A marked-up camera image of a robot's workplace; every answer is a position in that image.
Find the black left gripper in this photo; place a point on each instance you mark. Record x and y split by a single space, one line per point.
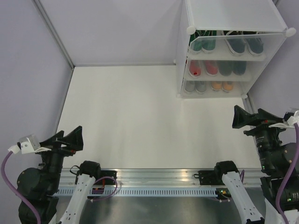
74 139

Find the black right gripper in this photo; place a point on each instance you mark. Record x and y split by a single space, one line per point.
241 117

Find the orange sneaker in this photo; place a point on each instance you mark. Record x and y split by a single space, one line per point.
216 85
227 86

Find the black brown-soled shoe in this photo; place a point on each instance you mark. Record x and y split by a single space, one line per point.
239 67
225 67

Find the grey sneaker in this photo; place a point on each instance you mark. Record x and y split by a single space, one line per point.
189 86
200 86

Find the red sneaker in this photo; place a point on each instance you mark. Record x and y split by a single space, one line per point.
194 68
211 67

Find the green sneaker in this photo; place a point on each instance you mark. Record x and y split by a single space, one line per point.
196 46
208 46

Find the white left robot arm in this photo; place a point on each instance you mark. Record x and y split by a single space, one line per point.
38 186

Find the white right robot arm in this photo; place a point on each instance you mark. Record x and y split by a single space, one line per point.
280 185

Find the white shoe cabinet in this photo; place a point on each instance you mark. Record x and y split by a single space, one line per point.
222 20

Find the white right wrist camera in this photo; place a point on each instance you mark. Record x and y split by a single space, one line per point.
290 118

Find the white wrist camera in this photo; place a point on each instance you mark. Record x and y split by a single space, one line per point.
27 145
290 118

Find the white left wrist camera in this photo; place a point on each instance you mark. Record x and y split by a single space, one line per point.
27 145

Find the white slotted cable duct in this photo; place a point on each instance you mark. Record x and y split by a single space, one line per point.
158 192

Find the aluminium mounting rail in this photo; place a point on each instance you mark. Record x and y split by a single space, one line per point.
180 178

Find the aluminium corner frame post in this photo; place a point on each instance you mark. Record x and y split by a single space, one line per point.
53 32

